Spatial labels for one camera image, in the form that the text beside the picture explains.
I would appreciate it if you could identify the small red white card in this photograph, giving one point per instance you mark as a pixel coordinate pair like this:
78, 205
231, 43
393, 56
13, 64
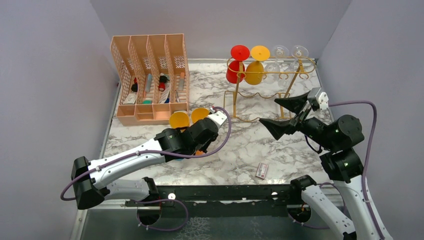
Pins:
261, 171

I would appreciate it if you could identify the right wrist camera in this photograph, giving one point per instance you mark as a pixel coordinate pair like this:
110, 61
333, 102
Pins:
318, 99

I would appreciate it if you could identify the orange wine glass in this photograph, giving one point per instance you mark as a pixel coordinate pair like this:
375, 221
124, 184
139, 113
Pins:
198, 153

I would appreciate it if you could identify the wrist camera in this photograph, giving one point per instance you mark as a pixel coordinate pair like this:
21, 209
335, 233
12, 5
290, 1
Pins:
318, 99
218, 115

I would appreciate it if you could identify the red black marker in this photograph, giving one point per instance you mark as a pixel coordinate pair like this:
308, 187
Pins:
162, 83

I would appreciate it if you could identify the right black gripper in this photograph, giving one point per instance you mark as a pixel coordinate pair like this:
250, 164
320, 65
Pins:
294, 104

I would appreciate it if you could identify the clear wine glass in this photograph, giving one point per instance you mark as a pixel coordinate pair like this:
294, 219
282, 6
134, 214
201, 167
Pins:
273, 69
298, 52

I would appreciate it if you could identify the gold wire glass rack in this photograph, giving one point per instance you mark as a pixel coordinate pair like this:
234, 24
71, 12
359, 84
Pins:
241, 99

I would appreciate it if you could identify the clear wine glass left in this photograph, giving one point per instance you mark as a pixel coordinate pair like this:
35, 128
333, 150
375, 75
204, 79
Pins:
273, 69

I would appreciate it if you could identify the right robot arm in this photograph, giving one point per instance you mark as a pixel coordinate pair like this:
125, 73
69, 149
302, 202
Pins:
341, 163

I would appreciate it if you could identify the peach plastic file organizer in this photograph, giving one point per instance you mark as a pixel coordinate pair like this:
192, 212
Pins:
140, 60

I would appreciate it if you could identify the clear wine glass right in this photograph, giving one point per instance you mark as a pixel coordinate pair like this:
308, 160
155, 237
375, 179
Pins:
298, 52

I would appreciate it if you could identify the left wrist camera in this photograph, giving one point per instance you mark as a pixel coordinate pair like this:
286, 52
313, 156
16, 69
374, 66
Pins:
218, 115

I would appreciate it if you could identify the yellow wine glass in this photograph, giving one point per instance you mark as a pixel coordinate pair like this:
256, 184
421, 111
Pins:
199, 114
179, 119
254, 71

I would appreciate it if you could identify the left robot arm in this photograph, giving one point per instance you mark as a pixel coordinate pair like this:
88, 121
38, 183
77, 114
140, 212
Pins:
100, 180

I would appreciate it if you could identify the red wine glass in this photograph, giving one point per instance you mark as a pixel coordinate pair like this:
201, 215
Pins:
239, 53

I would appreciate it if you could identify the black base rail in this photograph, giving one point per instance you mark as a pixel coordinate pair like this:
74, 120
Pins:
219, 201

